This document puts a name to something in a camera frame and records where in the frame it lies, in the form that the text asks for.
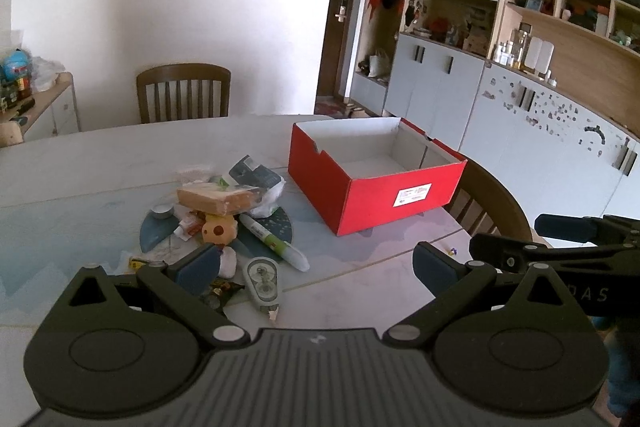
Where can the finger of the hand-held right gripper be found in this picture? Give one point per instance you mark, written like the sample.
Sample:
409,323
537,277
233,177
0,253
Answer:
505,249
565,228

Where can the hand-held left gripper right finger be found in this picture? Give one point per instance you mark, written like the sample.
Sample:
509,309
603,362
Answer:
432,264

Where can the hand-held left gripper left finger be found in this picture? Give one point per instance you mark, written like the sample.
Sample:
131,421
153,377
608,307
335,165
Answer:
197,264

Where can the tan spotted animal toy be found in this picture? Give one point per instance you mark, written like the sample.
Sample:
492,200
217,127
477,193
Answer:
217,229

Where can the correction tape dispenser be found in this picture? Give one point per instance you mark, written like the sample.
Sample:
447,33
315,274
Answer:
260,282

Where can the white green glue tube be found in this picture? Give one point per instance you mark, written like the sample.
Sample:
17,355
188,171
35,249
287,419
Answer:
272,242

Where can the red cardboard box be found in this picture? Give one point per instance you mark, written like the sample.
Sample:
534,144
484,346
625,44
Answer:
380,202

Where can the dark teal sachet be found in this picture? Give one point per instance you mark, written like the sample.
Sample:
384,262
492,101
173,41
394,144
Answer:
255,174

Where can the person's right hand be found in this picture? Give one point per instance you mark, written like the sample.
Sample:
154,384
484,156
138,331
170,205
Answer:
622,357

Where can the dark shiny wrapper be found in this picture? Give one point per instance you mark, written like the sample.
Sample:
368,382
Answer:
225,291

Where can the red white snack wrapper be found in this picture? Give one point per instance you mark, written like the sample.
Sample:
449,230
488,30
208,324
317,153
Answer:
189,224

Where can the wooden slatted chair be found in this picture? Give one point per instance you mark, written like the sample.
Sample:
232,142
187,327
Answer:
500,202
182,74

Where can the dark blue round mat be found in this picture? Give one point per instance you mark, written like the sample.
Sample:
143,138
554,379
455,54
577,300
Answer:
155,232

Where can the small yellow item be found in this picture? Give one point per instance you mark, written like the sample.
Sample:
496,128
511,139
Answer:
139,263

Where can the tealight candle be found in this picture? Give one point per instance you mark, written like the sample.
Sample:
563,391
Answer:
161,211

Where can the beige slipper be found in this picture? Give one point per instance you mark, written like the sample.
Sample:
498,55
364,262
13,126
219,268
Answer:
358,111

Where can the cluster of bottles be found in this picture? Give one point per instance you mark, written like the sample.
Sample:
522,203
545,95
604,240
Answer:
537,57

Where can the patterned door rug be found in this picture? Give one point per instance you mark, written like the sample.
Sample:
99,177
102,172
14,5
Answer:
331,107

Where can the light wooden sideboard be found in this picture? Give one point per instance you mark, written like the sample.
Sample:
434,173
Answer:
55,107

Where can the shelf ornaments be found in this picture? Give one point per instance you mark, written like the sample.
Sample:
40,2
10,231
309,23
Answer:
445,27

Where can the white plastic bag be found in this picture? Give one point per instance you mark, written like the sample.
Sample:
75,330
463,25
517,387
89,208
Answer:
47,73

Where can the blue round toy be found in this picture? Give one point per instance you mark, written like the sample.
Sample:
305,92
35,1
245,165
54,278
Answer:
15,66

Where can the white wooden wall cabinet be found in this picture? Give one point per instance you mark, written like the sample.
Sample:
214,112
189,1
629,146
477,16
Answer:
440,77

